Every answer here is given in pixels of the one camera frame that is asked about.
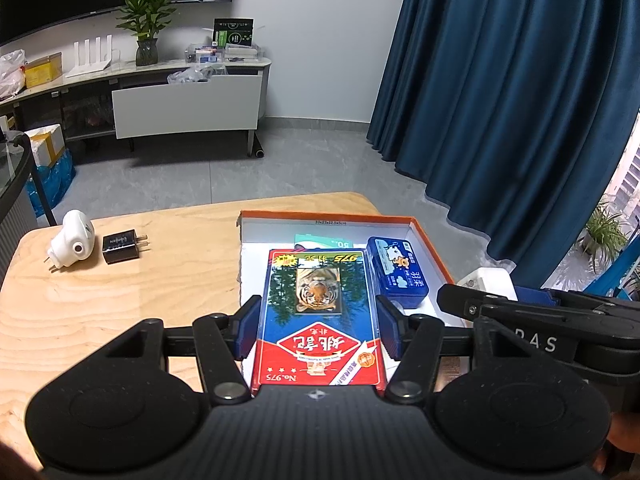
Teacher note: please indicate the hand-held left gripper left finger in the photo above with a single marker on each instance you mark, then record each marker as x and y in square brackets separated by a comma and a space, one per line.
[250, 326]

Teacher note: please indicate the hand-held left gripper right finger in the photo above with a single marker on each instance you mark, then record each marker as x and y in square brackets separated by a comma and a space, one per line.
[387, 327]

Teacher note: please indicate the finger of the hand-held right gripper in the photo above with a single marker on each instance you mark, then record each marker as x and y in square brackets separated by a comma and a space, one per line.
[537, 296]
[470, 302]

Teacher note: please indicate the white wall charger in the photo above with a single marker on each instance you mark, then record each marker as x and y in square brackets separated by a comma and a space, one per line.
[492, 282]

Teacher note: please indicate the red and blue playing-card box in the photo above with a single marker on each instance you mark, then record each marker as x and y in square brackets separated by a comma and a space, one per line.
[317, 320]

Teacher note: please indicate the white tray with orange rim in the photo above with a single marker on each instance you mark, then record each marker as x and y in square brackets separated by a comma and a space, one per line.
[260, 232]

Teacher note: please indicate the person's right hand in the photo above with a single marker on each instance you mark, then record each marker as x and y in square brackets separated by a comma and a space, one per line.
[627, 440]

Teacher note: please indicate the blue tissue pack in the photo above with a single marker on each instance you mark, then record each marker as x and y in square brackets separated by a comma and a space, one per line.
[400, 272]

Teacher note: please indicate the spiky potted plant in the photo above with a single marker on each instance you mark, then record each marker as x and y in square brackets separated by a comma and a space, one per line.
[605, 232]

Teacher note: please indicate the teal cardboard box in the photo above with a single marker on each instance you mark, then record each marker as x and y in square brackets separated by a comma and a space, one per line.
[325, 241]

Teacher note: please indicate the white plug-in vaporizer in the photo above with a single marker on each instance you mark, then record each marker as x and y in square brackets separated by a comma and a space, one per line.
[72, 240]

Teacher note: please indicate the dark blue curtain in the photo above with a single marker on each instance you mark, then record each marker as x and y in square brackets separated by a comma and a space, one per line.
[500, 90]

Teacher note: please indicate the white panel rolling desk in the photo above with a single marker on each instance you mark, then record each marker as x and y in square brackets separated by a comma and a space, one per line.
[185, 107]

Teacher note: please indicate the blue plastic bag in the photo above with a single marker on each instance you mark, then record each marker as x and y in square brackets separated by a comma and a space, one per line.
[55, 180]

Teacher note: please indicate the clear plastic bag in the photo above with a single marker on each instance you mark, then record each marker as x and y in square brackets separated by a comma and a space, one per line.
[192, 75]

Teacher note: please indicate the dark glass-top desk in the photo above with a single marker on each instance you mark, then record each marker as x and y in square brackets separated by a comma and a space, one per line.
[15, 200]

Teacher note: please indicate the white cardboard box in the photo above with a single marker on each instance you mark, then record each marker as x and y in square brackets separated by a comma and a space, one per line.
[46, 144]

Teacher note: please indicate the clear plastic storage boxes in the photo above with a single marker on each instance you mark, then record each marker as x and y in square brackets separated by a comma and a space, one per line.
[225, 53]

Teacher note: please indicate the long low media cabinet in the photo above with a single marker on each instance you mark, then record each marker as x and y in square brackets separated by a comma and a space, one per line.
[75, 105]

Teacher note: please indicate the black and green box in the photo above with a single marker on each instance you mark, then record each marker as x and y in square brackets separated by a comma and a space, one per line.
[233, 31]

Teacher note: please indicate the white router with antennas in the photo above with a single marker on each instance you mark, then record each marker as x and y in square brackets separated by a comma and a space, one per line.
[92, 57]

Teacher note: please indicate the potted green plant in vase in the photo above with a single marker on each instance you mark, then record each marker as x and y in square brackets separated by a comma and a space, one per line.
[147, 25]

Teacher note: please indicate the yellow box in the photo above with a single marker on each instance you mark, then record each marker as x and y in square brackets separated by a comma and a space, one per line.
[44, 70]

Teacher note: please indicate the white plastic bag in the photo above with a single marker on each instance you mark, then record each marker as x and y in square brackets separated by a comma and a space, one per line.
[11, 75]

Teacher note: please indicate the black wall charger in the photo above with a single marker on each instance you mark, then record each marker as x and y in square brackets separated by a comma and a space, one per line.
[120, 247]

